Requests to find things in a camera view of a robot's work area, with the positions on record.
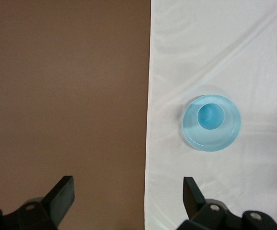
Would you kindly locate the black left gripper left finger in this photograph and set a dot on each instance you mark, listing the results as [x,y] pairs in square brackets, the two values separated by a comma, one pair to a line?
[59,201]

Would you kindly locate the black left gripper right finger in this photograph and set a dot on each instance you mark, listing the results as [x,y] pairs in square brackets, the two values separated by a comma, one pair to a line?
[193,206]

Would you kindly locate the blue cup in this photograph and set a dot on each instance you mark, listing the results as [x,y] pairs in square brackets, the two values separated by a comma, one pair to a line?
[211,117]

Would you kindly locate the blue plate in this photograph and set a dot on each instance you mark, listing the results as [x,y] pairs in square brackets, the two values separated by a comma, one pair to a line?
[212,140]

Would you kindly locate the white square cloth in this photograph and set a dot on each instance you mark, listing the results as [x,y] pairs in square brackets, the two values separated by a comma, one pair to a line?
[224,48]

